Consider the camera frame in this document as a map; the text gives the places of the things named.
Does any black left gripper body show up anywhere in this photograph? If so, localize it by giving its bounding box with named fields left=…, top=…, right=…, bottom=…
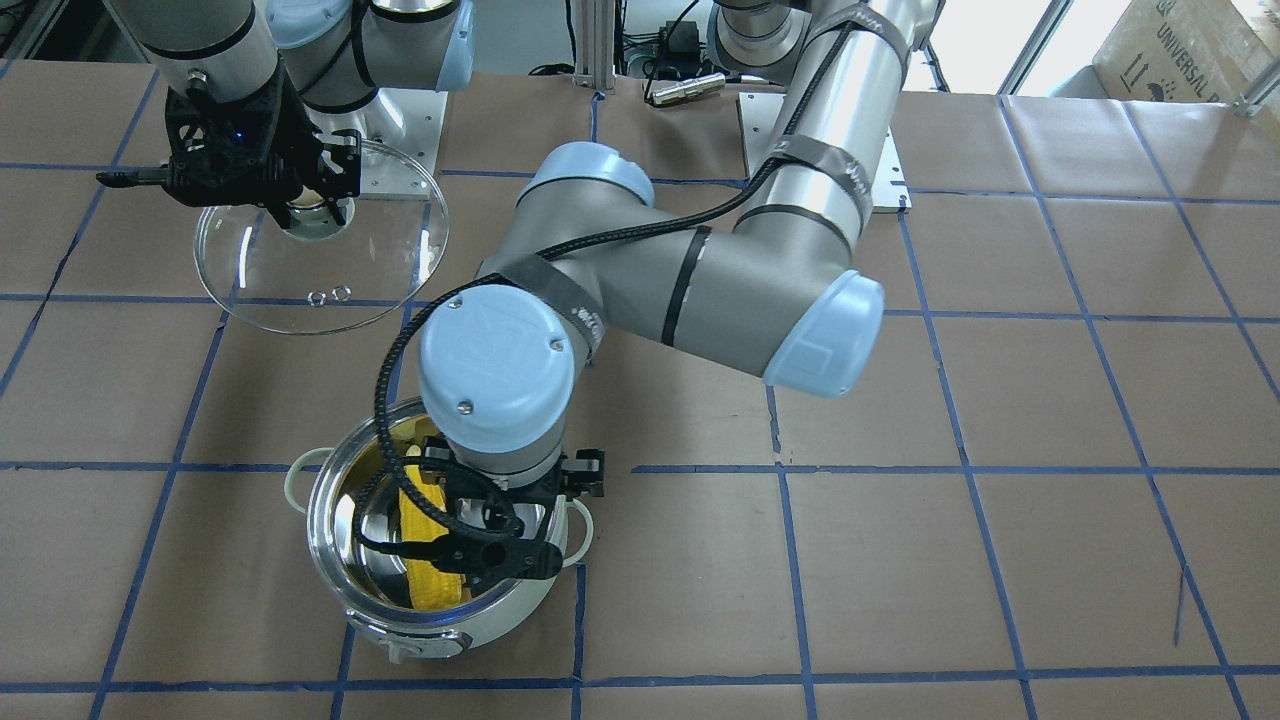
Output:
left=360, top=436, right=605, bottom=583

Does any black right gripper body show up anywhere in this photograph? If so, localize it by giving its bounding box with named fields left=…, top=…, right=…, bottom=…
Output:
left=97, top=76, right=364, bottom=231

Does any yellow corn cob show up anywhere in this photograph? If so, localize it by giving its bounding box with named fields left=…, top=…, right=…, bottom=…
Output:
left=397, top=465, right=465, bottom=611

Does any clear glass pot lid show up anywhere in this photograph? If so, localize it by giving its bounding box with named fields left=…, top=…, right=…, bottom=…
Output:
left=195, top=142, right=451, bottom=334

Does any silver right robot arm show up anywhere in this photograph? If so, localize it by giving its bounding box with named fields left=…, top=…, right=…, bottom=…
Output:
left=97, top=1, right=475, bottom=232

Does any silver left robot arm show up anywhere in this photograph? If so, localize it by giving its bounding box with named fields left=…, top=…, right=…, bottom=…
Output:
left=351, top=1, right=943, bottom=584

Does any white steel cooking pot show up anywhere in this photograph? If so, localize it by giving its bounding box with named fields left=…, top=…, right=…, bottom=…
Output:
left=284, top=398, right=605, bottom=662

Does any small metal cylinder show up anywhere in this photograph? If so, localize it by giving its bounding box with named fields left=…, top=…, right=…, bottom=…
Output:
left=646, top=72, right=727, bottom=108

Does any cardboard box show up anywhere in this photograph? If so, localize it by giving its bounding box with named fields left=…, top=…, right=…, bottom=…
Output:
left=1092, top=1, right=1279, bottom=102

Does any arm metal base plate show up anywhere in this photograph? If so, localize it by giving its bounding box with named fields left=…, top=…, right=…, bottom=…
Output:
left=312, top=88, right=451, bottom=200
left=737, top=92, right=913, bottom=213

